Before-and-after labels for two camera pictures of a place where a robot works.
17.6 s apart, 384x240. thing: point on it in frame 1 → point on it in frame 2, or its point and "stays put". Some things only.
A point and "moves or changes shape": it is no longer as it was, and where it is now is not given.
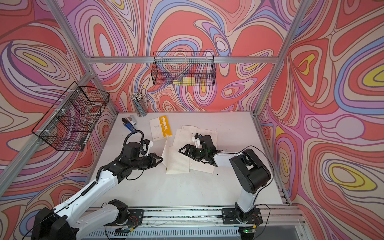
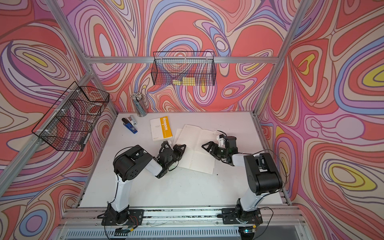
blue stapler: [126, 123] stays put
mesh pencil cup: [140, 104] stays put
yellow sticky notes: [186, 81] stays put
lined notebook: [175, 161] moves or changes shape
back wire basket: [184, 68] stays put
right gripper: [192, 154] → [211, 144]
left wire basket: [70, 120] stays put
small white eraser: [133, 120] stays put
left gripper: [152, 157] → [178, 149]
